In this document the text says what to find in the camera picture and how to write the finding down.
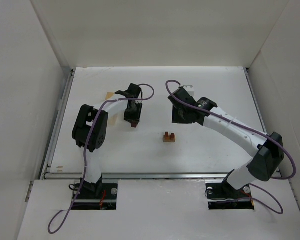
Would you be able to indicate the metal front rail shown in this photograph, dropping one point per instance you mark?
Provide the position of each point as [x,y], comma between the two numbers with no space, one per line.
[130,176]

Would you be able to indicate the light wooden box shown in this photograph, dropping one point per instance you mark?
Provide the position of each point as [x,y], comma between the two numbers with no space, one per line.
[111,107]

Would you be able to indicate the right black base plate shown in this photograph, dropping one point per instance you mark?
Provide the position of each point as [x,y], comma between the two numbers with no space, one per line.
[223,197]

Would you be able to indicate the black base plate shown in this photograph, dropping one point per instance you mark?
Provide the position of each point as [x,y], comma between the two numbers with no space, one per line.
[223,197]
[103,198]

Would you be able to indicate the light tan wood block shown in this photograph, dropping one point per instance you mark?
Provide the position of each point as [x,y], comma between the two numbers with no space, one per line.
[168,140]

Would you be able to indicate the dark brown wood block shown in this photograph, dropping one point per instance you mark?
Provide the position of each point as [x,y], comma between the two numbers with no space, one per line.
[134,124]

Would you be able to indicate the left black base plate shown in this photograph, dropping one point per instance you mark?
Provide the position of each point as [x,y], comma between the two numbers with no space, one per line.
[103,198]

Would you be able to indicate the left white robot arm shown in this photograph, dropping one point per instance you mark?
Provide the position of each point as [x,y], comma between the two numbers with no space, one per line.
[90,128]

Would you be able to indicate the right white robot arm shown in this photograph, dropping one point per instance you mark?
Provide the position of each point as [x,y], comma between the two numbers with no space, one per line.
[265,150]

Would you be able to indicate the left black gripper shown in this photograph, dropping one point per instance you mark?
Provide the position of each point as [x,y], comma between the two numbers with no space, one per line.
[132,116]

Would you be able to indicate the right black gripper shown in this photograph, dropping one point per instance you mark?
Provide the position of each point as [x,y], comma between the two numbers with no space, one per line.
[178,116]

